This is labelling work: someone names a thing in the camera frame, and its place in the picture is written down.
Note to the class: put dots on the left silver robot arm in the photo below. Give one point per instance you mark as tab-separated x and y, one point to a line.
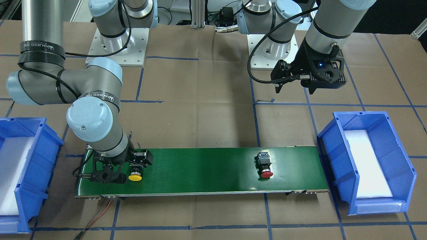
334	21

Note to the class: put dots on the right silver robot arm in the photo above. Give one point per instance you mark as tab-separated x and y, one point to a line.
93	94

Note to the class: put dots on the green conveyor belt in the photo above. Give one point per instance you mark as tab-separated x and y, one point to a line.
206	171

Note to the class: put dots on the white foam pad bin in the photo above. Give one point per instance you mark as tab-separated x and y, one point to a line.
13	155
372	182

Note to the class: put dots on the aluminium frame post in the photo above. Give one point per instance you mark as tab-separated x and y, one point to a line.
198	11

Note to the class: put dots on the black power adapter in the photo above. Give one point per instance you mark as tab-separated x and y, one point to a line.
226	16

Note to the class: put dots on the blue plastic bin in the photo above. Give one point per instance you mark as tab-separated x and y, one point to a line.
31	189
393	159

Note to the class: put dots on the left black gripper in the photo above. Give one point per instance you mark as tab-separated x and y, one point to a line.
304	60

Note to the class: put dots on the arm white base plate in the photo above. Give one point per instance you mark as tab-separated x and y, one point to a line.
132	56
269	53

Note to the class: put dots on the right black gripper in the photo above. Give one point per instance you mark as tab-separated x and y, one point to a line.
142	157

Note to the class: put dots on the red push button switch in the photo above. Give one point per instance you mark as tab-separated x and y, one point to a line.
263	164

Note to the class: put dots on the yellow push button switch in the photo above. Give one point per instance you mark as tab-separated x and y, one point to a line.
135	172

